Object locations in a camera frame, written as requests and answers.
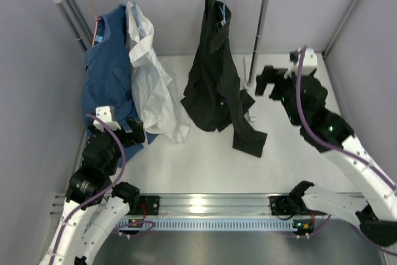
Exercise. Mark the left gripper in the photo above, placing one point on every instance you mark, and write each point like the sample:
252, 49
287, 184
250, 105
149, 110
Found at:
137, 134

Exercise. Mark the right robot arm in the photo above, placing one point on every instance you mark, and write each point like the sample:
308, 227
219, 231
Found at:
374, 213

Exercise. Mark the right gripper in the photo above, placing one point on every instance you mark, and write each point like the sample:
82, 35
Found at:
270, 76

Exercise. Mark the light blue hanger with shirt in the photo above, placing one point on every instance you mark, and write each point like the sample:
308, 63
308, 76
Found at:
138, 21

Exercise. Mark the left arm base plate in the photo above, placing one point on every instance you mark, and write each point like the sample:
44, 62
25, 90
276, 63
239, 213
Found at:
148, 205

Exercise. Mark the slotted cable duct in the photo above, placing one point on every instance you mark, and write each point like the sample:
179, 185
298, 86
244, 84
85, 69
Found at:
215, 224

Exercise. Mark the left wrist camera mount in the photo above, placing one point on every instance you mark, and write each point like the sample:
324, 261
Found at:
107, 115

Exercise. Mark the white shirt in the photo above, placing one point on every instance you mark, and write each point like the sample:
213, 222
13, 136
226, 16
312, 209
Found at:
155, 93

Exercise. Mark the aluminium mounting rail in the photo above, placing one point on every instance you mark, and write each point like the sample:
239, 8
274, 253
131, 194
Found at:
195, 205

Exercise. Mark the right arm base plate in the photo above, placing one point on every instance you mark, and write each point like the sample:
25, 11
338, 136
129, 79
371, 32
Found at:
285, 208

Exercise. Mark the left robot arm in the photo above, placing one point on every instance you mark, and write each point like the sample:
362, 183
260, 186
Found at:
96, 198

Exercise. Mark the black pinstriped shirt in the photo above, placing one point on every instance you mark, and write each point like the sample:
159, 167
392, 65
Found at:
213, 96

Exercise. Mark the blue checked shirt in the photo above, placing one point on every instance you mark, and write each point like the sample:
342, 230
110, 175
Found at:
108, 71

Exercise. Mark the blue wire hanger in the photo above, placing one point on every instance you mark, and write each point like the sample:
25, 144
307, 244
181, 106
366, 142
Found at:
223, 14

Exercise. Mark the pink wire hanger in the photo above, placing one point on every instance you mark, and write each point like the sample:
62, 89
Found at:
96, 18

